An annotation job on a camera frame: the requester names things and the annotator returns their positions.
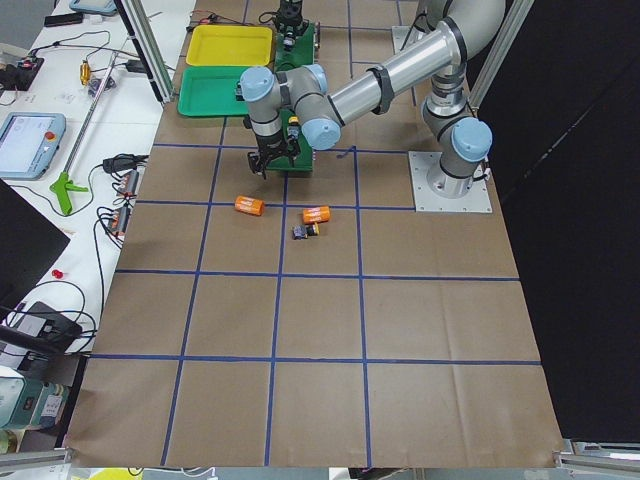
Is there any teach pendant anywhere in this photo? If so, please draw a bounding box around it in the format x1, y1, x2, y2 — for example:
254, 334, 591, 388
1, 112, 66, 181

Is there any aluminium frame post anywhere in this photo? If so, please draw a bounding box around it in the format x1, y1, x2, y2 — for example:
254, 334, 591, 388
114, 0, 174, 104

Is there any green conveyor belt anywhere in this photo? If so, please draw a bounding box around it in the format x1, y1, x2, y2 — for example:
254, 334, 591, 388
263, 21, 321, 176

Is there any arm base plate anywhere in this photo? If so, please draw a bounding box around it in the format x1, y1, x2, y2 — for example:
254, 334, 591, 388
408, 151, 493, 214

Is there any orange cylinder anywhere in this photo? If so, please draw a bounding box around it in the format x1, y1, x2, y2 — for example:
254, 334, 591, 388
302, 206, 331, 224
234, 195, 265, 216

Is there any black power adapter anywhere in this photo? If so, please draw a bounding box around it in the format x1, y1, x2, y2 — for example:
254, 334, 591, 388
125, 60, 146, 73

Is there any green handled reach tool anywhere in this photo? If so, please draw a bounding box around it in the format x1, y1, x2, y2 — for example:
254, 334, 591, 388
49, 52, 118, 216

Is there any green push button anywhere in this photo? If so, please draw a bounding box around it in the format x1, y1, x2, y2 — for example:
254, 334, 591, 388
235, 83, 245, 102

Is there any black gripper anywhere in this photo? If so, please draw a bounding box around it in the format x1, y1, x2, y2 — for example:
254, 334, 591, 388
247, 130, 300, 179
277, 14, 306, 50

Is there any yellow plastic tray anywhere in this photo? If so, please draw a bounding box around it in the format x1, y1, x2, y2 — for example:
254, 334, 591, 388
186, 25, 273, 66

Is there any yellow push button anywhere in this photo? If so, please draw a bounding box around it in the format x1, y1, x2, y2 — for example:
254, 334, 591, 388
286, 115, 300, 142
292, 223, 320, 240

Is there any green plastic tray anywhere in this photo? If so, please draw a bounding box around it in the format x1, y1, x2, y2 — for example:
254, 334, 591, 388
177, 66, 248, 117

